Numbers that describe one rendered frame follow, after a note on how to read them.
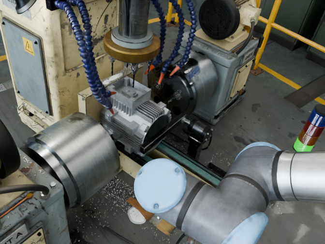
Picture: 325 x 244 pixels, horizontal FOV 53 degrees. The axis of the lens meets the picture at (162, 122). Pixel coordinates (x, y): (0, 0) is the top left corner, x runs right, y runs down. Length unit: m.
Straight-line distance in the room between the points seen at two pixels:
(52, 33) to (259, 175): 0.76
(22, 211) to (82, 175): 0.20
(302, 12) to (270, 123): 2.71
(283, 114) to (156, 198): 1.37
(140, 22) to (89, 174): 0.46
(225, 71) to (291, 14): 2.99
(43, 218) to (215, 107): 0.95
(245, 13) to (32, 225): 1.16
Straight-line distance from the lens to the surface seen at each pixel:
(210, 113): 1.56
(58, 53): 1.12
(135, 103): 1.11
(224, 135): 1.56
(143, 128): 1.09
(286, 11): 4.39
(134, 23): 0.99
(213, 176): 1.21
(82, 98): 1.12
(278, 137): 1.67
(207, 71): 1.35
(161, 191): 0.53
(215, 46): 1.46
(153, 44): 1.04
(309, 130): 1.20
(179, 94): 1.28
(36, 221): 0.86
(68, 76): 1.19
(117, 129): 1.16
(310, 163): 0.58
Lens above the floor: 1.82
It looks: 41 degrees down
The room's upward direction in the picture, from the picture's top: 9 degrees clockwise
